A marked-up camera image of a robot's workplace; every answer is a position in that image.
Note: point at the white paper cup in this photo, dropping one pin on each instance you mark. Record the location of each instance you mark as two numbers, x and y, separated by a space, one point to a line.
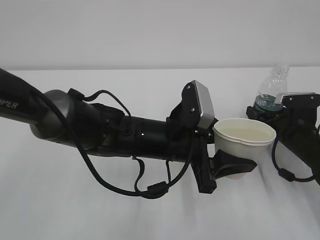
243 138

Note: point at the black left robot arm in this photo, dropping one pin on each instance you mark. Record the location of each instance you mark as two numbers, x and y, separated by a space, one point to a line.
73 119

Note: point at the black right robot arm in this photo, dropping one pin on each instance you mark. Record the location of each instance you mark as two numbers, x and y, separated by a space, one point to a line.
307 150

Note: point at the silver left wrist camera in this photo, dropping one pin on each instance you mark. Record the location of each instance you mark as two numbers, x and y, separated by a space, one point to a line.
197 107

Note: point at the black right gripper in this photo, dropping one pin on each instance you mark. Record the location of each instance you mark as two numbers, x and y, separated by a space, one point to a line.
289 123

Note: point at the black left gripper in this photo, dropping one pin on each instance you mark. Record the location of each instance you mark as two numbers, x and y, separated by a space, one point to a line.
205 169

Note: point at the clear water bottle green label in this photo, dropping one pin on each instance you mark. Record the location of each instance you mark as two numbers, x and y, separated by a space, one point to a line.
270 87

